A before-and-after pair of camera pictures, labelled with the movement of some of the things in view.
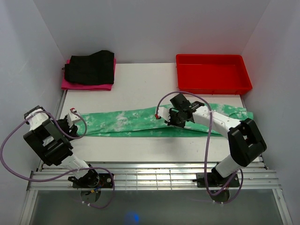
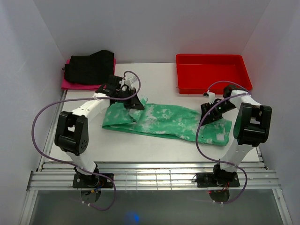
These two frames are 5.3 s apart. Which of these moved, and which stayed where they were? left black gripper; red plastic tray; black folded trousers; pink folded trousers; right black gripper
Moved: left black gripper; right black gripper
Stayed: red plastic tray; black folded trousers; pink folded trousers
